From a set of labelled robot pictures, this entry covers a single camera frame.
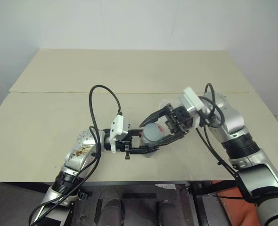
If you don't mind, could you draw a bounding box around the orange red object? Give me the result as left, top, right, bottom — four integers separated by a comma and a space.
211, 180, 262, 226

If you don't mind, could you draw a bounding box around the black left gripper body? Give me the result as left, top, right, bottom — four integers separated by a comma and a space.
116, 129, 133, 161

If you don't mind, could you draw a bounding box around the black metal table frame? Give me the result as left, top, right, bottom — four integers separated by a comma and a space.
187, 180, 238, 226

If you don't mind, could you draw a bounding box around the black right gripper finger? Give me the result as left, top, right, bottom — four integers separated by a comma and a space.
139, 103, 173, 128
139, 131, 187, 152

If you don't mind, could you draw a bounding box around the clear plastic jar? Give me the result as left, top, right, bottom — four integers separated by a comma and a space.
140, 131, 159, 158

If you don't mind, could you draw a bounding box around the dark grey rounded shape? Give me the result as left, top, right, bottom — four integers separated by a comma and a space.
96, 186, 126, 226
155, 200, 177, 226

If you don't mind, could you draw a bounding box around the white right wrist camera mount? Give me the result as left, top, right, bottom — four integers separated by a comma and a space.
178, 86, 204, 129

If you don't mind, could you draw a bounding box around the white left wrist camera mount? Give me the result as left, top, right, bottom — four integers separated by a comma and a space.
109, 114, 131, 154

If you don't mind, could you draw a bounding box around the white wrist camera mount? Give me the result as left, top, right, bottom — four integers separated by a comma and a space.
178, 86, 204, 129
109, 114, 131, 154

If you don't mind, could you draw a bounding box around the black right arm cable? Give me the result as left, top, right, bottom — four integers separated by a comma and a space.
195, 83, 255, 203

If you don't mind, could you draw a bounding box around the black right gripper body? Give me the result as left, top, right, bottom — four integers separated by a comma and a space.
164, 103, 194, 140

